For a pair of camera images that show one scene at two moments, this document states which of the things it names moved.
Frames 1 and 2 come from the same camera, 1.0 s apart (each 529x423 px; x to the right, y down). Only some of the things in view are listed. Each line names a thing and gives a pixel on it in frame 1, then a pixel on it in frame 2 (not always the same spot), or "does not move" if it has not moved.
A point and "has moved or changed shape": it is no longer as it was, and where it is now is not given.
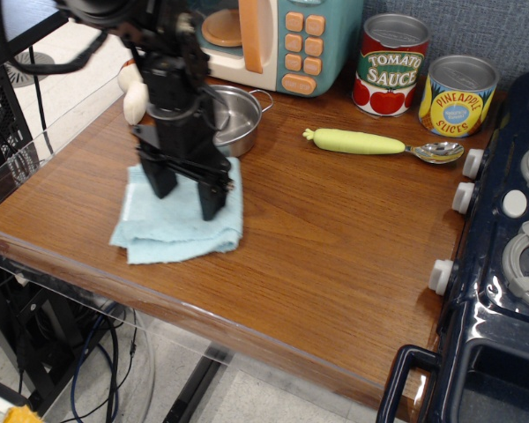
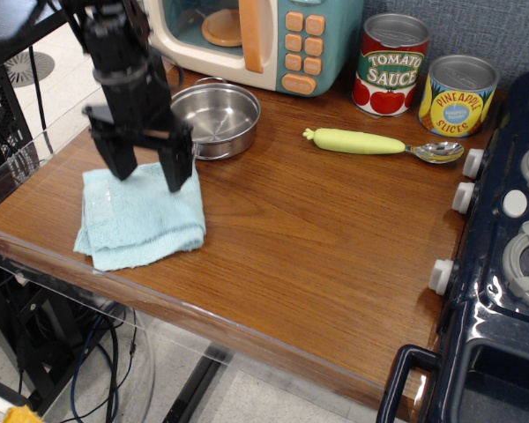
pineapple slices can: [458, 95] does not move
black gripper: [185, 134] to [137, 106]
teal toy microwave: [309, 48] does not move
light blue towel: [174, 228] has moved or changed shape
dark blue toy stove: [490, 361] does not move
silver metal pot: [238, 117] does not move
